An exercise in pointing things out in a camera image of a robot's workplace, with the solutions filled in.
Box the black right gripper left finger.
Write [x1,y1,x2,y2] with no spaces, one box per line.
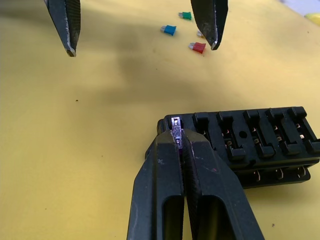
[126,131,186,240]

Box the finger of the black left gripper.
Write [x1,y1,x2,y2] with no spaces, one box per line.
[44,0,82,58]
[190,0,229,52]

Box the yellow banana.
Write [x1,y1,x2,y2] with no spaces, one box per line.
[303,12,320,26]

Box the blue blade fuse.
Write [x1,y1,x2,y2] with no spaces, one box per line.
[159,24,177,37]

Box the purple blade fuse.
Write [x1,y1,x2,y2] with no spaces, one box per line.
[171,115,185,156]

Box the yellow foam mat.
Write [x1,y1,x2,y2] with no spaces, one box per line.
[0,0,320,240]

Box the black fuse box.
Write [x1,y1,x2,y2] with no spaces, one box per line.
[144,106,320,190]

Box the red blade fuse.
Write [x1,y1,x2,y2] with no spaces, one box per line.
[187,41,207,55]

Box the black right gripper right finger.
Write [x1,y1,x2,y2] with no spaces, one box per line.
[180,129,266,240]

